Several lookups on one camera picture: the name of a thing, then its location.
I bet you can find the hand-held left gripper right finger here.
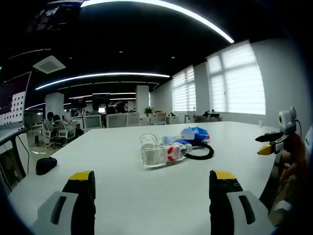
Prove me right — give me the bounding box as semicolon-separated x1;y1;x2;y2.
209;169;279;235

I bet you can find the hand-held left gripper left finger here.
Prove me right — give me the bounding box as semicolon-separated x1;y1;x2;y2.
31;170;96;235

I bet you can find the blue tissue packet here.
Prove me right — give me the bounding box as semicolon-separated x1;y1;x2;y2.
180;126;211;142

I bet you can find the clear plastic water bottle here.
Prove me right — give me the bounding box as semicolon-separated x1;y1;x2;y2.
143;143;194;170

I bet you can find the white tabletop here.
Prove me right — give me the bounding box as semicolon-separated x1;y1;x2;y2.
7;121;291;235

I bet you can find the large window blind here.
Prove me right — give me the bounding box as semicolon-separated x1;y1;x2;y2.
206;40;267;116

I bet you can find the dark teal bag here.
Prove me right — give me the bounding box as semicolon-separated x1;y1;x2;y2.
202;109;223;118

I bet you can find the white office chair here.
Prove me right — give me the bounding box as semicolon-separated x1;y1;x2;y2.
41;119;59;149
57;119;76;145
153;112;167;126
106;113;128;129
84;114;103;134

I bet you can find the neighbouring black-framed desk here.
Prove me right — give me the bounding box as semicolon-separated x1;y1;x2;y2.
0;126;28;194

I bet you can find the narrow window blind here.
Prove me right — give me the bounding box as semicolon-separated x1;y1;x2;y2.
171;65;197;113

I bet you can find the hanging dark red display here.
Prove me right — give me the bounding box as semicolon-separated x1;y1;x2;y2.
92;93;111;101

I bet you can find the curved ceiling light strip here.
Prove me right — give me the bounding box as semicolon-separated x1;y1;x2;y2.
35;72;171;91

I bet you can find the long ceiling light strip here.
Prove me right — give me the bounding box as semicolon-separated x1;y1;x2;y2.
80;0;235;44

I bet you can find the ceiling air vent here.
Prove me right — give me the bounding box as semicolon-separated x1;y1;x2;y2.
32;55;67;74

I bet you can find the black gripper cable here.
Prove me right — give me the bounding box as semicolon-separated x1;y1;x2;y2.
294;118;303;138

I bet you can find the wall screen with grid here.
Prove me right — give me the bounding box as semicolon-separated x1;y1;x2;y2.
0;71;33;126

